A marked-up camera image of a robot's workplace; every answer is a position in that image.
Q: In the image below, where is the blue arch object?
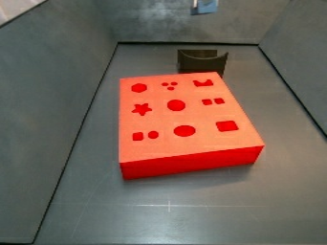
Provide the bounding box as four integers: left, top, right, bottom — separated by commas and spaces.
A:
191, 0, 219, 15

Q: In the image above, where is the black curved fixture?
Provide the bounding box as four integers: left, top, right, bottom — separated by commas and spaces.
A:
177, 49, 228, 77

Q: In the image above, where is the red shape-sorter block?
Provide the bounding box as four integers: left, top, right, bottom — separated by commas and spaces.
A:
118, 72, 264, 180

